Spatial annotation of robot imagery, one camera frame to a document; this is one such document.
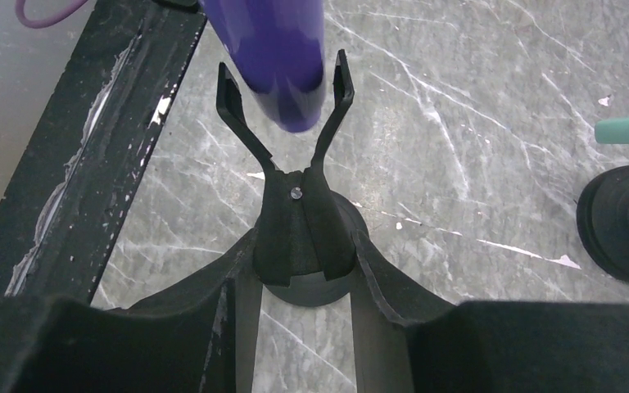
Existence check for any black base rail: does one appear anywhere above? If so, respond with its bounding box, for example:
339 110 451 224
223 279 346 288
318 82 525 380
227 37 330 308
0 1 207 303

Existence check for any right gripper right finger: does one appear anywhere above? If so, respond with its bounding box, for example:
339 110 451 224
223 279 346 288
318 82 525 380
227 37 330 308
351 232 629 392

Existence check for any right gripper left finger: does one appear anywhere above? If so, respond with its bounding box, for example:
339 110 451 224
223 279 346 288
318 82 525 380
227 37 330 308
0 230 262 392

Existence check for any black round-base mic stand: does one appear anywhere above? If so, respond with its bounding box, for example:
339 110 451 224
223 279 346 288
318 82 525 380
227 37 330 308
576 165 629 283
216 50 367 307

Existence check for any purple toy microphone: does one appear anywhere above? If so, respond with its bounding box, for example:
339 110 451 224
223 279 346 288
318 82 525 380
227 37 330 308
201 0 325 133

